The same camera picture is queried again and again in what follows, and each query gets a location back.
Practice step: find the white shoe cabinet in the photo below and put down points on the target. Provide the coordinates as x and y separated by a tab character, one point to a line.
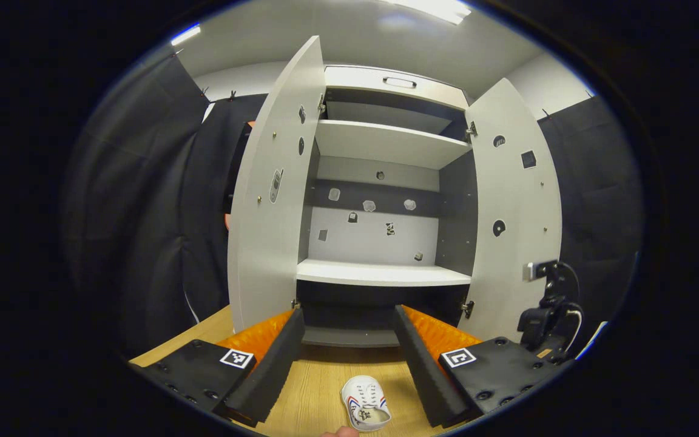
380	237

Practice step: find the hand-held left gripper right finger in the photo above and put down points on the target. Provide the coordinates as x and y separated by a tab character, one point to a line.
422	370

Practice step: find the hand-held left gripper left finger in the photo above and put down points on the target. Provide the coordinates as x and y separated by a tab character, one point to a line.
276	370

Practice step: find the white cabinet door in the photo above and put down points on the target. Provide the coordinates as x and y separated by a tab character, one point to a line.
264	255
513	194

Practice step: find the ceiling light panel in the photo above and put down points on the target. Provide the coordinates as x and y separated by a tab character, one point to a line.
434	9
185	34

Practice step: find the black backdrop cloth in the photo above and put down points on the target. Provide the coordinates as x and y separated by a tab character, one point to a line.
210	243
598	200
125	212

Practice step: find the white cabinet drawer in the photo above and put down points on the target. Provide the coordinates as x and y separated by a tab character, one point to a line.
355	77

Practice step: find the white shoe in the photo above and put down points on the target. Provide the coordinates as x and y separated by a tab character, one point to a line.
364	394

